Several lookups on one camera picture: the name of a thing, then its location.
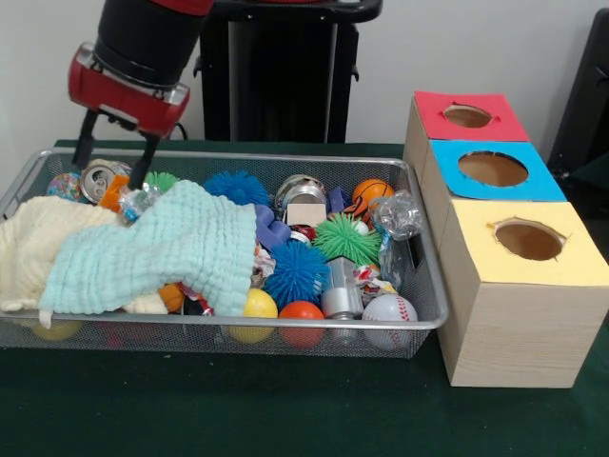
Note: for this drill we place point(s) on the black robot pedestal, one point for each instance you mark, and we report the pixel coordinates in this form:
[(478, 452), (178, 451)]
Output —
[(280, 71)]

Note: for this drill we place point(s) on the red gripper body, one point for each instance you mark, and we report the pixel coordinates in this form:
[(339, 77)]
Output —
[(119, 102)]

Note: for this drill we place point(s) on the orange smooth ball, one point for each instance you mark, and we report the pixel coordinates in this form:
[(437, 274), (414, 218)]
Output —
[(300, 314)]

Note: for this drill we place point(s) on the mint waffle cloth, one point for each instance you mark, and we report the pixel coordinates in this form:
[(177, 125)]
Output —
[(166, 247)]

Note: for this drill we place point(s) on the white baseball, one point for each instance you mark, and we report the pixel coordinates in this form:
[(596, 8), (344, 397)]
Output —
[(390, 314)]

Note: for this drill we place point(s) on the dark green tablecloth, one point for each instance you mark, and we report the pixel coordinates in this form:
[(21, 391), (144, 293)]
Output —
[(238, 404)]

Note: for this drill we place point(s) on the wooden box with three holes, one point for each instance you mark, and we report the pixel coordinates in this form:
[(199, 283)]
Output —
[(514, 333)]

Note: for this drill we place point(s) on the yellow smooth ball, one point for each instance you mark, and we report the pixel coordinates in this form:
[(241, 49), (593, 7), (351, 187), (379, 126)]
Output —
[(261, 304)]

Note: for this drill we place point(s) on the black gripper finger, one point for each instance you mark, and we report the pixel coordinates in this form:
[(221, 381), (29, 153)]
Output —
[(84, 143), (143, 162)]

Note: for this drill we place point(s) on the orange basketball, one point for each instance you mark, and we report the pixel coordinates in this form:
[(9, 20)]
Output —
[(373, 190)]

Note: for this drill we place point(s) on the cream waffle cloth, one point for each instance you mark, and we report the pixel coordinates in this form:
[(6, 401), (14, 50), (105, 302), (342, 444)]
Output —
[(28, 247)]

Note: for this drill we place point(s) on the blue spiky ball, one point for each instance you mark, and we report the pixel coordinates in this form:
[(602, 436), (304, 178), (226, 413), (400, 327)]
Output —
[(295, 273)]

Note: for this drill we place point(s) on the silver mesh bin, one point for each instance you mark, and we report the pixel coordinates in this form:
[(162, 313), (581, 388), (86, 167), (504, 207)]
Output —
[(309, 162)]

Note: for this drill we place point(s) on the black side stand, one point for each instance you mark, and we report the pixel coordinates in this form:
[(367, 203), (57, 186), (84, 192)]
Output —
[(585, 95)]

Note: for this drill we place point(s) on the green spiky ball with eyes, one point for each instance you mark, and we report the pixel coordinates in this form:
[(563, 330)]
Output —
[(347, 238)]

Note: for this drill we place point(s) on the crushed silver can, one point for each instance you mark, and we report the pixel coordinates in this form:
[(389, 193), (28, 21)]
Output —
[(95, 183)]

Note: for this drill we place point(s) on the silver toy robot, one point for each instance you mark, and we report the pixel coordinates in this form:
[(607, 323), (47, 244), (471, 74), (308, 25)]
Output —
[(340, 295)]

